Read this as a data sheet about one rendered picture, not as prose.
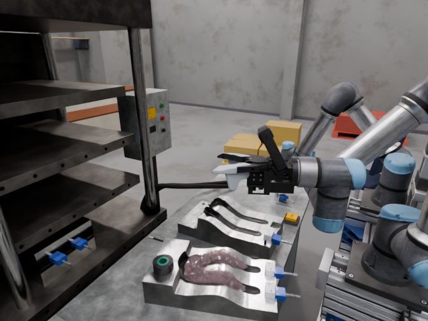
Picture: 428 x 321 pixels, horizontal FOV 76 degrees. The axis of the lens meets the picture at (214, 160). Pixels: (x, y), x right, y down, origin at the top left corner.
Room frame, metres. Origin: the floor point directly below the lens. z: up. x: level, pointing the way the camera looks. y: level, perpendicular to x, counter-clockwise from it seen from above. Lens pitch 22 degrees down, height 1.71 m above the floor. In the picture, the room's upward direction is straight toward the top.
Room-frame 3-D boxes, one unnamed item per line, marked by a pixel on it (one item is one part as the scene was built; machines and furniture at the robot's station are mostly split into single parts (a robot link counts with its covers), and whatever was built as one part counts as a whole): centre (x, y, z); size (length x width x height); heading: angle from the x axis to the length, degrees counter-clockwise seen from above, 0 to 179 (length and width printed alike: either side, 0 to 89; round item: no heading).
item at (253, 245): (1.21, -0.09, 0.87); 0.50 x 0.26 x 0.14; 63
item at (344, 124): (5.57, -3.24, 0.24); 1.40 x 0.99 x 0.48; 59
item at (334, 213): (0.61, -0.30, 1.33); 0.11 x 0.08 x 0.11; 174
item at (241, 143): (3.95, -0.75, 0.33); 1.19 x 0.91 x 0.67; 58
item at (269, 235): (1.03, -0.30, 0.89); 0.13 x 0.05 x 0.05; 63
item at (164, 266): (0.84, 0.20, 0.93); 0.08 x 0.08 x 0.04
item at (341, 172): (0.60, -0.30, 1.43); 0.11 x 0.08 x 0.09; 84
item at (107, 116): (4.74, 2.15, 0.35); 2.00 x 0.64 x 0.70; 147
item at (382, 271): (0.70, -0.57, 1.09); 0.15 x 0.15 x 0.10
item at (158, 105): (1.72, 0.44, 0.73); 0.30 x 0.22 x 1.47; 153
